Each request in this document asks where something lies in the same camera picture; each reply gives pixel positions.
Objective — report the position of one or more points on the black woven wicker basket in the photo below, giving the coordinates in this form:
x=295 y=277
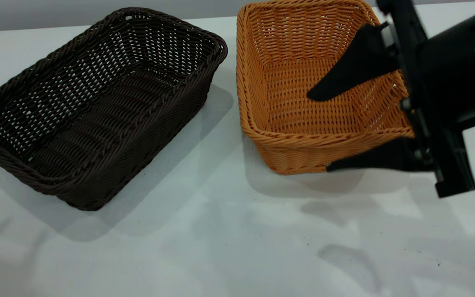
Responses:
x=97 y=123

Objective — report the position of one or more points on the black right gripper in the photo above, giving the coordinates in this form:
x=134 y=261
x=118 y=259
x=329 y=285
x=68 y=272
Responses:
x=456 y=74

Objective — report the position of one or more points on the orange woven wicker basket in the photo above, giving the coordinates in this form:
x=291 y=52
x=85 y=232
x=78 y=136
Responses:
x=295 y=117

